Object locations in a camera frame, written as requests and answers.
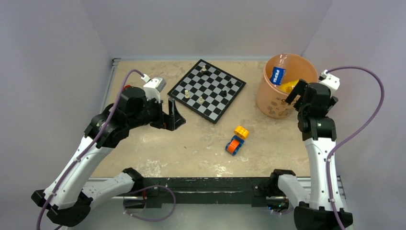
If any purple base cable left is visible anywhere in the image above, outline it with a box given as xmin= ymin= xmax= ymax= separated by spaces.
xmin=123 ymin=184 xmax=177 ymax=222

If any black chess piece right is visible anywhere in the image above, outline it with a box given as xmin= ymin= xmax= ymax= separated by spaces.
xmin=226 ymin=81 xmax=233 ymax=88

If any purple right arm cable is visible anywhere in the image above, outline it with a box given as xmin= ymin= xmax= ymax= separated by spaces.
xmin=325 ymin=66 xmax=385 ymax=230

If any aluminium table frame rail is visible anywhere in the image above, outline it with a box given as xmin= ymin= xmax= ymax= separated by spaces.
xmin=99 ymin=57 xmax=122 ymax=112

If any white chess piece left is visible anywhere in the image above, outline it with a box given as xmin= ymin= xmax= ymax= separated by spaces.
xmin=184 ymin=90 xmax=190 ymax=99

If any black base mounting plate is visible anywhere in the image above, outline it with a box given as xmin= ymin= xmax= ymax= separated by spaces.
xmin=127 ymin=177 xmax=290 ymax=211

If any yellow toy block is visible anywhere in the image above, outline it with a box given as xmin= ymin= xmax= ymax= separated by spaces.
xmin=234 ymin=126 xmax=249 ymax=140

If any black chess piece top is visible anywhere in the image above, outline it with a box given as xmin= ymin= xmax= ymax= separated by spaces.
xmin=202 ymin=70 xmax=210 ymax=76

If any blue pepsi bottle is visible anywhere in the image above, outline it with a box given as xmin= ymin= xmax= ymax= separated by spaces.
xmin=270 ymin=54 xmax=288 ymax=86

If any black white chessboard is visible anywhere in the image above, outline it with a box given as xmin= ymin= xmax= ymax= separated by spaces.
xmin=168 ymin=59 xmax=246 ymax=124

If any yellow juice bottle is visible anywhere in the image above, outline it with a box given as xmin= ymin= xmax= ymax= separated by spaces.
xmin=279 ymin=80 xmax=299 ymax=93

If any orange blue toy car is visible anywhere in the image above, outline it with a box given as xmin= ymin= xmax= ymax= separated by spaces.
xmin=225 ymin=135 xmax=245 ymax=156

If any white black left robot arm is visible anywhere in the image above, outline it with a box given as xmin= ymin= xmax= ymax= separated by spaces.
xmin=31 ymin=86 xmax=186 ymax=228

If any orange plastic bin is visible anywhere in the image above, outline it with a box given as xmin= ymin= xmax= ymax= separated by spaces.
xmin=256 ymin=53 xmax=318 ymax=118

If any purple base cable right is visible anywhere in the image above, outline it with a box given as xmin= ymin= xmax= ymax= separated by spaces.
xmin=270 ymin=200 xmax=295 ymax=217

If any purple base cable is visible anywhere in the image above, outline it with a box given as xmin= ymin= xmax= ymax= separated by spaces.
xmin=270 ymin=200 xmax=295 ymax=217
xmin=123 ymin=184 xmax=177 ymax=222

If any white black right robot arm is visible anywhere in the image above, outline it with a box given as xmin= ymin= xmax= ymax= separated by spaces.
xmin=269 ymin=80 xmax=353 ymax=230

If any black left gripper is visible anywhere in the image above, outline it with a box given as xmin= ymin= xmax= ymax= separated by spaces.
xmin=127 ymin=93 xmax=185 ymax=131

